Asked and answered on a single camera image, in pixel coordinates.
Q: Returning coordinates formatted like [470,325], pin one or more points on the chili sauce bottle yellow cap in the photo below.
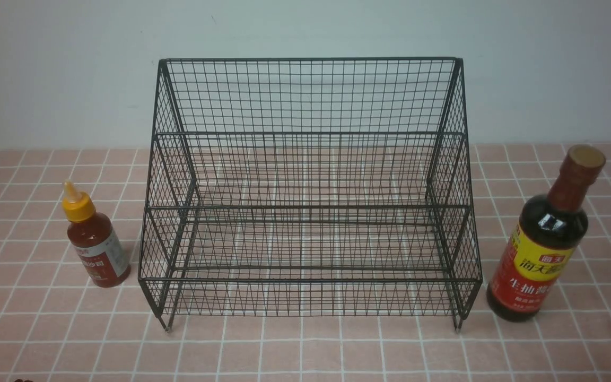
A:
[94,239]

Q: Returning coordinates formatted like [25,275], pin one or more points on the soy sauce bottle red label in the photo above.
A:
[549,229]

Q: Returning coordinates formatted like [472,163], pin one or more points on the black wire mesh rack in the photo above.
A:
[310,187]

